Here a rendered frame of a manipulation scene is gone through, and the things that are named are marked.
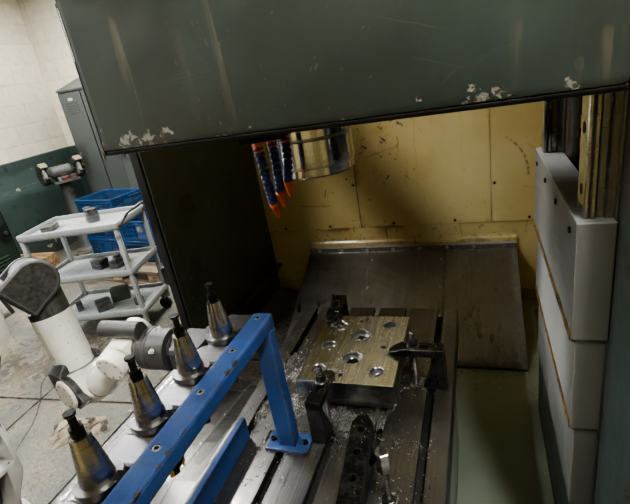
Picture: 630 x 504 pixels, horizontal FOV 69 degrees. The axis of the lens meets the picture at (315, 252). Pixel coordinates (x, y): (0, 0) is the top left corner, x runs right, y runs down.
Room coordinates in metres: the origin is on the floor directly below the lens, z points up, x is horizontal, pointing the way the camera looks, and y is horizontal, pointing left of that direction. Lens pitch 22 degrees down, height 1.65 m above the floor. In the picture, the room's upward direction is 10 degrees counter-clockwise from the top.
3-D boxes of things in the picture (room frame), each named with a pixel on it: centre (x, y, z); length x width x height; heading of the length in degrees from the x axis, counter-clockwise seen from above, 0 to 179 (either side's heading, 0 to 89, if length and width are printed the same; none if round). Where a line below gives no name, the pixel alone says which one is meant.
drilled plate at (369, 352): (0.99, -0.06, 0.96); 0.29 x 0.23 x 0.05; 159
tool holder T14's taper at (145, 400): (0.56, 0.28, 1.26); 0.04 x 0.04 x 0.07
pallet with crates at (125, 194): (4.62, 1.77, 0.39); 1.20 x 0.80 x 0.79; 59
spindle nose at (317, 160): (0.92, -0.03, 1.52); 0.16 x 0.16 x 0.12
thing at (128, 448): (0.51, 0.30, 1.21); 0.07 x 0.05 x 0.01; 69
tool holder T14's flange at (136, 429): (0.56, 0.28, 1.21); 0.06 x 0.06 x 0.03
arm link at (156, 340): (0.80, 0.29, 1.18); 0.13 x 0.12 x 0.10; 159
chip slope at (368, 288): (1.54, -0.27, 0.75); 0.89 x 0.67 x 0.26; 69
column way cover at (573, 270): (0.75, -0.44, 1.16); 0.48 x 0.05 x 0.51; 159
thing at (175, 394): (0.61, 0.26, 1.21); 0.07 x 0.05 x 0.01; 69
